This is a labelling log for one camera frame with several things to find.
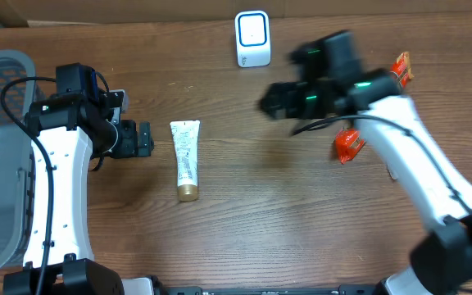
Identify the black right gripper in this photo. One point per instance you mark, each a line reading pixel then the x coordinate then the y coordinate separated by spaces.
pixel 288 89

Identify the orange pasta packet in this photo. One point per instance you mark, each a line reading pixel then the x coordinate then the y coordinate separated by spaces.
pixel 348 142

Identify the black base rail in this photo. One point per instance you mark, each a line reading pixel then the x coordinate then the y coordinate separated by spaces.
pixel 344 289

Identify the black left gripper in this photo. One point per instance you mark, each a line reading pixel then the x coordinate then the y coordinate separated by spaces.
pixel 134 144

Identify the cardboard back wall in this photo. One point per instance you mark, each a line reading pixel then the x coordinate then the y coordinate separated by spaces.
pixel 15 13

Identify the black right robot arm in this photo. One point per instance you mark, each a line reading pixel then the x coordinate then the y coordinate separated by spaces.
pixel 388 121

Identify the white barcode scanner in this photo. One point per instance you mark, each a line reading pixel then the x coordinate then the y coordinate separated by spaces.
pixel 252 35

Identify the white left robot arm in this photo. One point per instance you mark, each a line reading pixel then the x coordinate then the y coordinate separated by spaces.
pixel 79 122

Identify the white tube gold cap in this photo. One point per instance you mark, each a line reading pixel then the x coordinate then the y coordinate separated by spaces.
pixel 185 136

